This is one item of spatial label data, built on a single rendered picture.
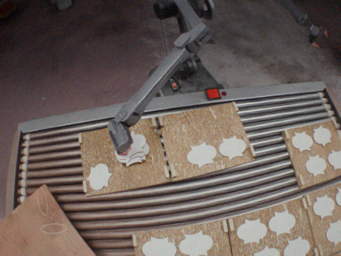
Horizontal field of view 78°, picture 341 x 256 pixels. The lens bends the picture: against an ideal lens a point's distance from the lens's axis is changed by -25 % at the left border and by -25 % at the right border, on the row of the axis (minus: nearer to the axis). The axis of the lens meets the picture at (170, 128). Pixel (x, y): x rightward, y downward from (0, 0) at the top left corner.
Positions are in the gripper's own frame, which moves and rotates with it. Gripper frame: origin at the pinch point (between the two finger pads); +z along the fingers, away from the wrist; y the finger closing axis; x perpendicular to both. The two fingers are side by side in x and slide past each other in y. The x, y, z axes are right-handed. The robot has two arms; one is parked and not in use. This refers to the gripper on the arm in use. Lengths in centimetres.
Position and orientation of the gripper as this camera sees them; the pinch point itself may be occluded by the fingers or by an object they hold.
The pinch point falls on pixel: (122, 148)
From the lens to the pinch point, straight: 124.9
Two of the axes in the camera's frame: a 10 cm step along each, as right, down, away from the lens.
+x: 8.8, -4.1, 2.5
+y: 4.8, 7.4, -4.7
